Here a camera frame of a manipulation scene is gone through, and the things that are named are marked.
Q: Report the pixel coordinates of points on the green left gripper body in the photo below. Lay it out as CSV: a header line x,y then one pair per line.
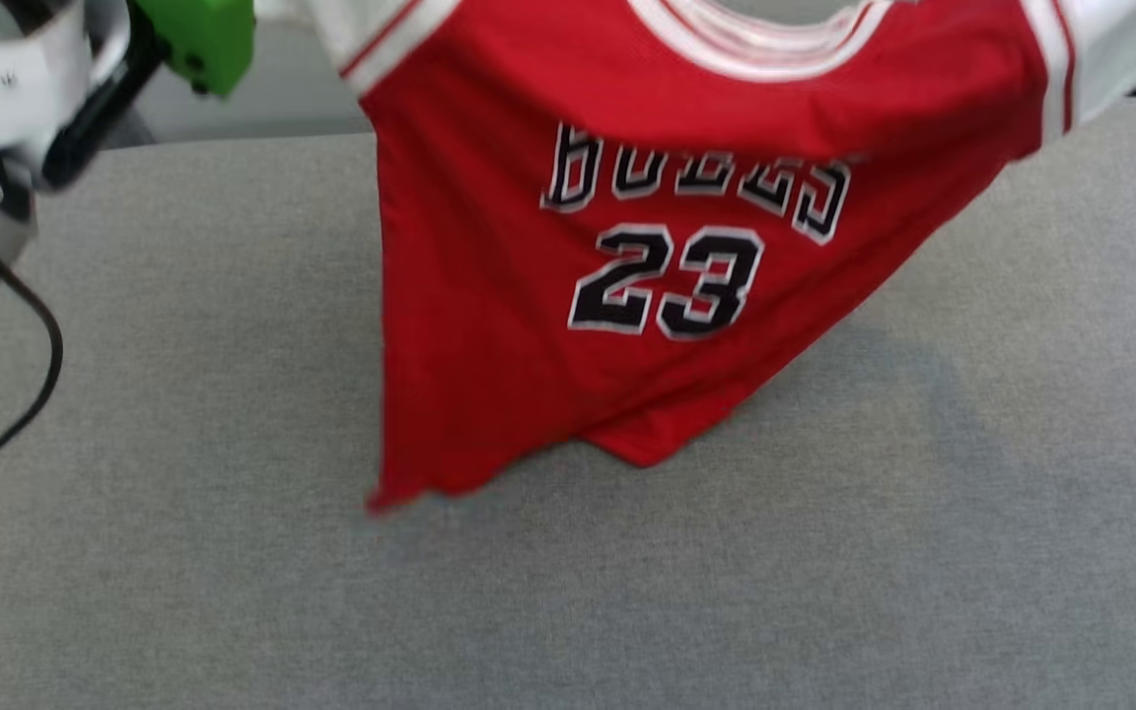
x,y
203,39

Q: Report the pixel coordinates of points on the grey fabric sofa seat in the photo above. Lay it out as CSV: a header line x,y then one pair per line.
x,y
824,552

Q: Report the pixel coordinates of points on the red basketball jersey white sleeves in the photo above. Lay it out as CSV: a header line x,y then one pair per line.
x,y
529,375

